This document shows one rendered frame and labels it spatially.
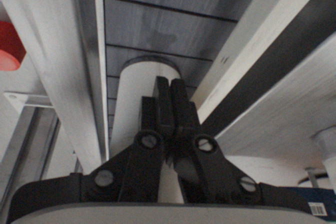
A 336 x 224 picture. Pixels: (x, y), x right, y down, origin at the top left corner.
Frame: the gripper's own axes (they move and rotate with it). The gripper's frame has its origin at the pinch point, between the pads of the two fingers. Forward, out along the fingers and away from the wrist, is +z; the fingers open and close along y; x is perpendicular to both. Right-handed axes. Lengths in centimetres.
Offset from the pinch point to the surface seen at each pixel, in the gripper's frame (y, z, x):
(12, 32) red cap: -13.0, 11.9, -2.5
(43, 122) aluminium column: -13.4, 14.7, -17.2
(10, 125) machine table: -22.3, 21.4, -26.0
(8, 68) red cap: -13.4, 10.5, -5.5
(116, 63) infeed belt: -3.4, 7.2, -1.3
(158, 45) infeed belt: -0.4, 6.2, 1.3
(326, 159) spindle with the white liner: 23.9, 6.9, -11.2
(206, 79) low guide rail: 3.2, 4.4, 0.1
